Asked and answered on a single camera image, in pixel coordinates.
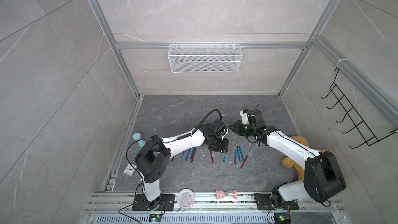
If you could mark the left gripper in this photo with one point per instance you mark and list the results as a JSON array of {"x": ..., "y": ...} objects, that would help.
[{"x": 225, "y": 148}]

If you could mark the teal hourglass timer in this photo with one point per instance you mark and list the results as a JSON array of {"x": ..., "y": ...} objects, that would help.
[{"x": 139, "y": 140}]

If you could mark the pink hourglass timer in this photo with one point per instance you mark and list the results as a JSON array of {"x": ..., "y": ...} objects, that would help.
[{"x": 229, "y": 194}]

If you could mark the white wire mesh basket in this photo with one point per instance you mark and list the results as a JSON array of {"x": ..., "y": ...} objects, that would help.
[{"x": 204, "y": 58}]

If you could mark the black wire hook rack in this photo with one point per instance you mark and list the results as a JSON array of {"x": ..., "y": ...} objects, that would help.
[{"x": 351, "y": 113}]

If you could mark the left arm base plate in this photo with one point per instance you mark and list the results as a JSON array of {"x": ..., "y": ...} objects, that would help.
[{"x": 165, "y": 202}]

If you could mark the brown teddy bear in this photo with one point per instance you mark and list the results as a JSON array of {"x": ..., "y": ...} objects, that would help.
[{"x": 289, "y": 163}]

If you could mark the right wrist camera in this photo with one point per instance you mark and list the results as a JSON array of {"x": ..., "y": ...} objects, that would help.
[{"x": 244, "y": 116}]

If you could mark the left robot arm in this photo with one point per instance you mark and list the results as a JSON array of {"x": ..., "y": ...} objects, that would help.
[{"x": 153, "y": 158}]

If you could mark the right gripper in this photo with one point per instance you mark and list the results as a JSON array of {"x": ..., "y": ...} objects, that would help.
[{"x": 237, "y": 130}]

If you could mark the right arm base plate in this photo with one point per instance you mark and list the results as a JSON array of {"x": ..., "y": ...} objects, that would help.
[{"x": 266, "y": 202}]

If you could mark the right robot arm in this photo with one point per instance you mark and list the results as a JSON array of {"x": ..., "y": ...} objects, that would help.
[{"x": 323, "y": 177}]

